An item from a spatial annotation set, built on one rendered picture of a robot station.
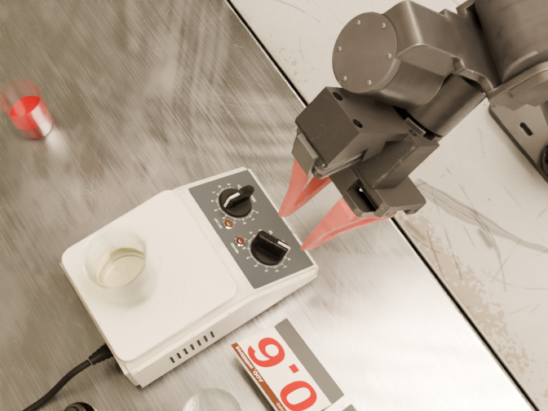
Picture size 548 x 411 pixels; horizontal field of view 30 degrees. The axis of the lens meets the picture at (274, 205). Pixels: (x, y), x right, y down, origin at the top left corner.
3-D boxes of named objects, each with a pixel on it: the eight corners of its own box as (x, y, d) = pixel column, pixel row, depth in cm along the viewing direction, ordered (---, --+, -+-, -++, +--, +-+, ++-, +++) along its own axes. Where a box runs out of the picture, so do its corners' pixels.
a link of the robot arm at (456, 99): (395, 135, 74) (462, 70, 71) (362, 80, 77) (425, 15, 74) (449, 151, 79) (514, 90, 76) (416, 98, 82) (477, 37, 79)
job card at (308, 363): (286, 318, 96) (284, 306, 92) (344, 395, 93) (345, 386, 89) (233, 356, 95) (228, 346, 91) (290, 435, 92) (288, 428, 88)
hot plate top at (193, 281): (174, 187, 93) (172, 183, 92) (243, 293, 89) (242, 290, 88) (59, 257, 91) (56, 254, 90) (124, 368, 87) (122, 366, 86)
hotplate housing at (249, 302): (249, 174, 102) (241, 139, 94) (321, 279, 97) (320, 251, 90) (54, 293, 98) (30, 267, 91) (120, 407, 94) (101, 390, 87)
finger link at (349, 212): (296, 274, 82) (373, 201, 77) (249, 204, 84) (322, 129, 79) (342, 266, 87) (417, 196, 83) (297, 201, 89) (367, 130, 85)
